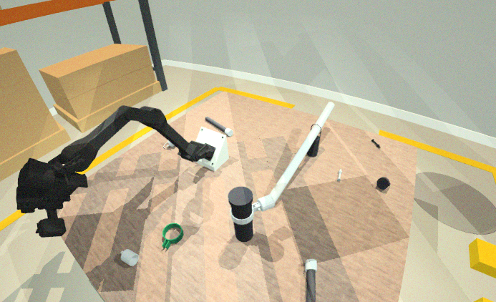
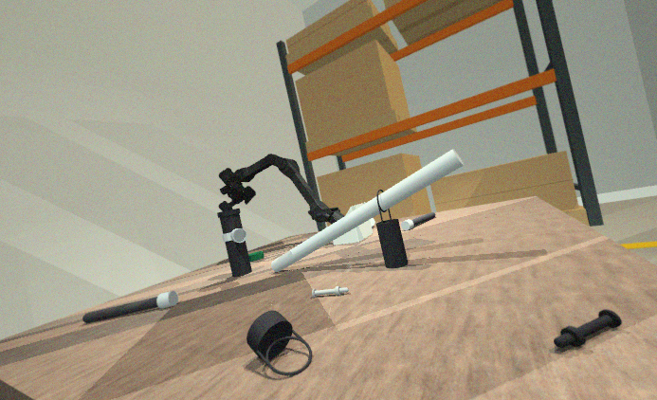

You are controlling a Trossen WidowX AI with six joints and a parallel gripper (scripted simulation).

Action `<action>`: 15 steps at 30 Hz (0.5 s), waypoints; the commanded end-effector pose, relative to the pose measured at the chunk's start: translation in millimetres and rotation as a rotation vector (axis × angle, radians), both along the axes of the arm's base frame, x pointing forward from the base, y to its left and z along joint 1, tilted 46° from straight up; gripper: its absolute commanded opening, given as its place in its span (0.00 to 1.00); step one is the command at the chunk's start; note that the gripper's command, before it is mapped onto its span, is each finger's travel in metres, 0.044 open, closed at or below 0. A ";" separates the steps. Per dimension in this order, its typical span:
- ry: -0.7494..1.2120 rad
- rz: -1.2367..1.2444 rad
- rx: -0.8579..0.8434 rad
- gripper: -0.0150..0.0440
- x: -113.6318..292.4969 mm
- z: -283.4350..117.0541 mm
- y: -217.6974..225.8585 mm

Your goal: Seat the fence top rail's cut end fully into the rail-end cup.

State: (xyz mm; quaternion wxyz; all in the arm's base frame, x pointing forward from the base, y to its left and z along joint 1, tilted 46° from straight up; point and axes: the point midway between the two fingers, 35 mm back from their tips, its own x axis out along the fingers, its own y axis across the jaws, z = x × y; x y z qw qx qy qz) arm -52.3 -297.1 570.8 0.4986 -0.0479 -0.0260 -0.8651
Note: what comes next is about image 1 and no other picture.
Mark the black post with cap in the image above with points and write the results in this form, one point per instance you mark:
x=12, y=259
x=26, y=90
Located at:
x=240, y=200

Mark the pale grey cup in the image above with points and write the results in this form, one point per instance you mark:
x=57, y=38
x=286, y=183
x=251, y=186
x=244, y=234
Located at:
x=262, y=204

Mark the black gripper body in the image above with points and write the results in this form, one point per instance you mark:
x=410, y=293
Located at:
x=52, y=226

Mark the grey rod with white end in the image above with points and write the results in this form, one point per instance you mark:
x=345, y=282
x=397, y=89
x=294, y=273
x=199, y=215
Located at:
x=311, y=268
x=227, y=131

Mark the green ring clamp with two tabs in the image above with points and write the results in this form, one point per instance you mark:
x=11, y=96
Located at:
x=167, y=242

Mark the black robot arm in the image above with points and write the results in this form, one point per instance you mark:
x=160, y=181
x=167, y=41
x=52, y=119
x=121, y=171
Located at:
x=36, y=177

